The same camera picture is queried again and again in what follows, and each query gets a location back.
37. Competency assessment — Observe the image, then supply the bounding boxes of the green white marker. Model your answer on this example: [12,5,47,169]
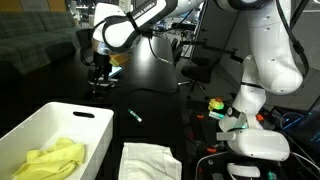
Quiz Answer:
[128,109,142,122]

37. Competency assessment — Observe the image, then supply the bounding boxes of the green plaid sofa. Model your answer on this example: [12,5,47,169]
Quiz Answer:
[0,11,81,74]

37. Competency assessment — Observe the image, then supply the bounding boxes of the black cable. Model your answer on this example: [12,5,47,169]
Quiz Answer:
[274,0,310,79]

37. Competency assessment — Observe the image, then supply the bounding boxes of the laptop with dark screen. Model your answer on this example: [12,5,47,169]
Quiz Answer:
[284,101,320,154]

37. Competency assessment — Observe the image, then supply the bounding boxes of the tablet with lit screen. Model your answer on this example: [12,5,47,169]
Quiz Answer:
[109,66,123,78]

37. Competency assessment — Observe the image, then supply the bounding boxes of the yellow cloth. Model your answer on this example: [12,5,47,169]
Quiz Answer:
[12,137,86,180]

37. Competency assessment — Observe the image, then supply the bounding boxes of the white storage box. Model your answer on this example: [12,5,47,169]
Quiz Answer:
[0,102,114,180]

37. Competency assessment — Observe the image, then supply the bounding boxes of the white cloth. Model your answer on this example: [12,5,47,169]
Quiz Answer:
[118,142,182,180]

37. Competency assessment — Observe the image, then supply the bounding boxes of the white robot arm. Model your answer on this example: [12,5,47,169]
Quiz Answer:
[93,0,305,132]

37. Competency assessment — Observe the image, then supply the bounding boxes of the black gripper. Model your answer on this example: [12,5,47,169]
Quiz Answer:
[89,52,112,82]

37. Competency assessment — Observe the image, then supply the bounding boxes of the black office chair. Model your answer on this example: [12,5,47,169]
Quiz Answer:
[178,57,220,100]

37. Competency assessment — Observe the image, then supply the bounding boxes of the colourful toy blocks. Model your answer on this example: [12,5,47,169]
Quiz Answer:
[208,97,224,111]

